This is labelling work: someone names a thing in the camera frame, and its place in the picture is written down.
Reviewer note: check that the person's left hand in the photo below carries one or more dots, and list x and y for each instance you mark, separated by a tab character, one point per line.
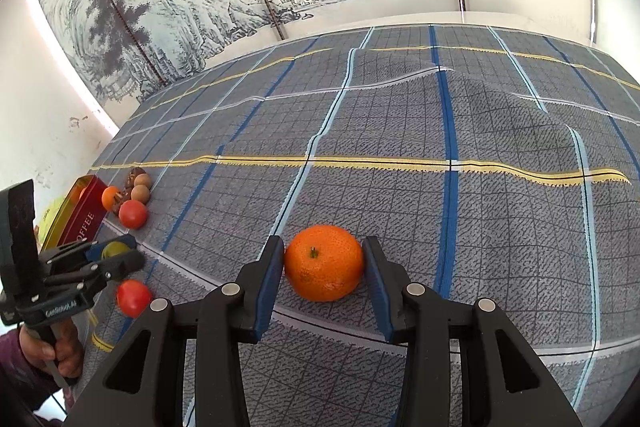
67	352

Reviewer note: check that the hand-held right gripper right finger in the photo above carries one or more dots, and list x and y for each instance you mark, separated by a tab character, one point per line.
378	289

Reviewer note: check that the grey plaid blanket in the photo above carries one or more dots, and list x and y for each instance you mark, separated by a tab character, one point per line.
450	232

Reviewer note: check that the ink landscape wall painting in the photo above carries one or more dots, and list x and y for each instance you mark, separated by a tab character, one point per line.
150	7

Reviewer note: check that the red tin box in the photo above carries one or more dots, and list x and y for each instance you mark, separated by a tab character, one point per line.
82	217

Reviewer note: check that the red tomato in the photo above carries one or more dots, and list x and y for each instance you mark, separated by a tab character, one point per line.
132	213
134	298

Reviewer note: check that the dark brown walnut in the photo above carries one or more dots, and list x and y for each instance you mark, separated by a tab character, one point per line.
130	175
125	195

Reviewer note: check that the green round fruit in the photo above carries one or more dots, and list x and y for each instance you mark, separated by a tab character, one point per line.
116	251

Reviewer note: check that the large orange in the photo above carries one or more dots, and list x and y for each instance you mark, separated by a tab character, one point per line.
322	264

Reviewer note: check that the small orange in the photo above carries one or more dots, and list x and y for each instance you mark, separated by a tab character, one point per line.
111	198
76	194

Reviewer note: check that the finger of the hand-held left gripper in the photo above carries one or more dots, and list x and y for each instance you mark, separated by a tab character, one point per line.
122	264
112	244

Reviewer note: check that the brown longan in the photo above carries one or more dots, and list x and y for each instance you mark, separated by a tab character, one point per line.
143	180
140	194

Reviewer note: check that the person's left forearm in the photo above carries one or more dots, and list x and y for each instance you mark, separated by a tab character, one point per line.
11	369

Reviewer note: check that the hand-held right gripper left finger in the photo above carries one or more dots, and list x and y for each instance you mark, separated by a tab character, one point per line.
267	289

